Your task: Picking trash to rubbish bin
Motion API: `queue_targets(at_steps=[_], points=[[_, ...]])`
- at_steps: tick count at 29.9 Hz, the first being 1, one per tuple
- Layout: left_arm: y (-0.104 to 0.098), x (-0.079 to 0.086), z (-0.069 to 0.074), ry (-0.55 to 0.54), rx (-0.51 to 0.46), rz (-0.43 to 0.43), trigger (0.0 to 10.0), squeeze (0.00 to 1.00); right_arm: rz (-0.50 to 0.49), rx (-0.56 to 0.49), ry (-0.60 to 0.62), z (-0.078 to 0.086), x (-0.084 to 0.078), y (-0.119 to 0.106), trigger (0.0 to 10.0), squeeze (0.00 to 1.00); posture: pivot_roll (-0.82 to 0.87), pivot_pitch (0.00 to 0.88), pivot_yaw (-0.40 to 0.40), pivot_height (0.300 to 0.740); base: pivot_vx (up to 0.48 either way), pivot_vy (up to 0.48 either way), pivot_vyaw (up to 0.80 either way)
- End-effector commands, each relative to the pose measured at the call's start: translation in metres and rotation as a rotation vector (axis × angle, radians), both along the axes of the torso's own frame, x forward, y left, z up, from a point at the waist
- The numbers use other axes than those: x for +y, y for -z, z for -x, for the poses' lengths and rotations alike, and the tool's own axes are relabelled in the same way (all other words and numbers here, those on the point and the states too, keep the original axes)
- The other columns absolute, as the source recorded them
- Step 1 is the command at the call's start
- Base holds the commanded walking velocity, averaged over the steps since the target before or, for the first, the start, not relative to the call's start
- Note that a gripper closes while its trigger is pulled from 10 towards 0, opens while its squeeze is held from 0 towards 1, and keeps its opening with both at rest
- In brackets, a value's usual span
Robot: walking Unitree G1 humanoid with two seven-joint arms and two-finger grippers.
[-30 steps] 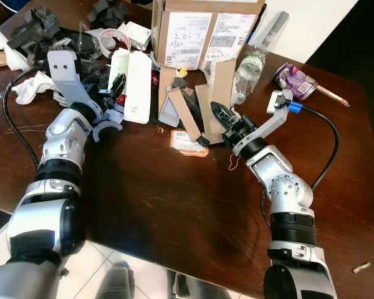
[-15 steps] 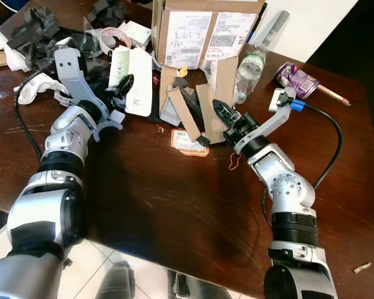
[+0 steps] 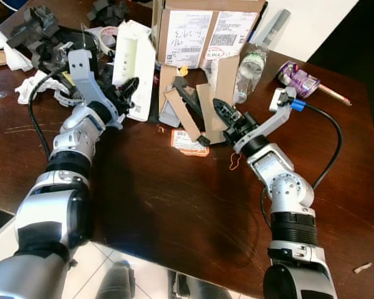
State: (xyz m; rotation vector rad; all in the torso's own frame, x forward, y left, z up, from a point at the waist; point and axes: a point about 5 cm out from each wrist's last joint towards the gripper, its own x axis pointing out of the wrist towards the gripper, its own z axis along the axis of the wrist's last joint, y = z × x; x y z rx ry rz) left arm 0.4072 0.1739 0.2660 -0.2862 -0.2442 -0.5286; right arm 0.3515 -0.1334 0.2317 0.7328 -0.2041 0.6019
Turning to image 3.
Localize brown cardboard strip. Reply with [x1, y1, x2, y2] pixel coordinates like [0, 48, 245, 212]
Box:
[196, 84, 224, 145]
[159, 65, 204, 141]

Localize white paper box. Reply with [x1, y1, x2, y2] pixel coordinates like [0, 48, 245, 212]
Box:
[112, 21, 156, 122]

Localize black foam blocks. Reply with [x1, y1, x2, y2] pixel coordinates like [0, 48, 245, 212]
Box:
[87, 0, 129, 26]
[6, 6, 61, 69]

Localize orange white paper tag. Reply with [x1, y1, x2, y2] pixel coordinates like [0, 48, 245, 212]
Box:
[171, 129, 210, 157]

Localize orange rubber band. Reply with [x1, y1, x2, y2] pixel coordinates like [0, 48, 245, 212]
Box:
[228, 153, 241, 171]

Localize brown cardboard piece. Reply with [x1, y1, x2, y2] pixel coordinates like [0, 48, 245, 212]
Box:
[209, 55, 241, 107]

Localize clear plastic bottle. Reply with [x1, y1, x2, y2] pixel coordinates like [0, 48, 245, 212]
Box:
[234, 44, 269, 104]

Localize white tape roll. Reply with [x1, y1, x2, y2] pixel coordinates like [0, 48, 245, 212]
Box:
[87, 25, 119, 57]

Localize dark brown wooden table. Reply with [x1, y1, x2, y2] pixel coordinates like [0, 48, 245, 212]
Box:
[0, 0, 374, 297]

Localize purple drink can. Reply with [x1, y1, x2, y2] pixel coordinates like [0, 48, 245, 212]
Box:
[277, 60, 322, 98]

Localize cardboard box with shipping labels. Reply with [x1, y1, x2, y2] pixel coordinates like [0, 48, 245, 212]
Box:
[153, 0, 269, 70]

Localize black pen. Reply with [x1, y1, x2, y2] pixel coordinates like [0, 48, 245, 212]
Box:
[249, 0, 270, 41]

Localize grey marker pen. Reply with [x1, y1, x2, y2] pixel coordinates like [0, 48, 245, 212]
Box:
[262, 9, 292, 48]

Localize pink pencil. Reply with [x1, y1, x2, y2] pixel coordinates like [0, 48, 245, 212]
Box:
[318, 84, 353, 107]

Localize white board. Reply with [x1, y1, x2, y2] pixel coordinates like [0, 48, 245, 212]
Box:
[262, 0, 360, 63]

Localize dark robot left foot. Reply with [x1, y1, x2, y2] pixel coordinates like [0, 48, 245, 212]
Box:
[97, 262, 135, 299]

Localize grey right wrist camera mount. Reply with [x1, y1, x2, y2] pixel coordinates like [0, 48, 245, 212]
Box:
[234, 87, 298, 154]

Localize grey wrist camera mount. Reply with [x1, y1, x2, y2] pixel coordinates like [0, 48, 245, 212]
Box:
[234, 87, 298, 154]
[67, 49, 122, 128]

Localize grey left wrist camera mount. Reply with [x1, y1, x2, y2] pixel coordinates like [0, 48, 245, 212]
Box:
[67, 49, 122, 128]

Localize black plastic bracket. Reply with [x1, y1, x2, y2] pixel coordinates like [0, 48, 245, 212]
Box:
[173, 77, 204, 120]

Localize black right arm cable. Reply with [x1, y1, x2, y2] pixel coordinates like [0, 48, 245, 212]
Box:
[261, 100, 343, 228]

